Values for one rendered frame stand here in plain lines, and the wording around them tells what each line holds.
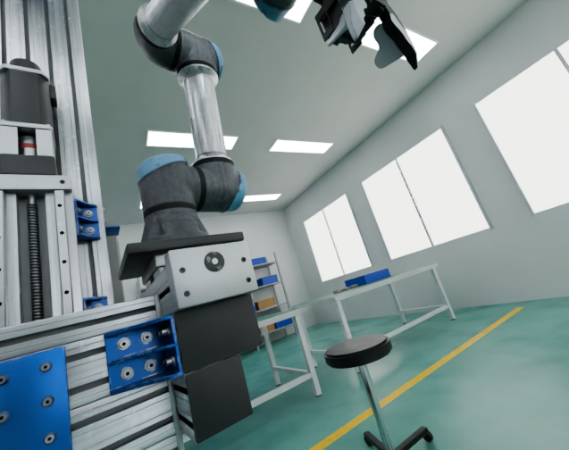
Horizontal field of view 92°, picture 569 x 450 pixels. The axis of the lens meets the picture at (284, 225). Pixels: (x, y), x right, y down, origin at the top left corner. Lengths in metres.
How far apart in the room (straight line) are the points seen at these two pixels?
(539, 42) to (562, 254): 2.44
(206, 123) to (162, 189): 0.25
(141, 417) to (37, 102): 0.69
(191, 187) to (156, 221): 0.11
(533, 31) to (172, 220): 4.61
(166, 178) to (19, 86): 0.38
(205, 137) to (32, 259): 0.46
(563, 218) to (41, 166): 4.47
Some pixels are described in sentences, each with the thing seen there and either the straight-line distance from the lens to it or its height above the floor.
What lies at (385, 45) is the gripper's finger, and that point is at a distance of 0.56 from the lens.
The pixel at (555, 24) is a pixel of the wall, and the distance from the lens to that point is 4.77.
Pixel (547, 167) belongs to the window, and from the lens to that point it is 4.46.
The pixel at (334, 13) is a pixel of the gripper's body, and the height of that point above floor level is 1.26.
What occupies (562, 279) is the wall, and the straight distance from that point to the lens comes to 4.57.
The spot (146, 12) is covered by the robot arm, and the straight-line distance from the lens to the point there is 0.85.
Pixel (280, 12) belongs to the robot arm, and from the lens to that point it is 0.70.
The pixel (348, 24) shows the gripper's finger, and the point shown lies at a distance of 0.44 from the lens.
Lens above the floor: 0.88
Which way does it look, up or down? 14 degrees up
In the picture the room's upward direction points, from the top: 16 degrees counter-clockwise
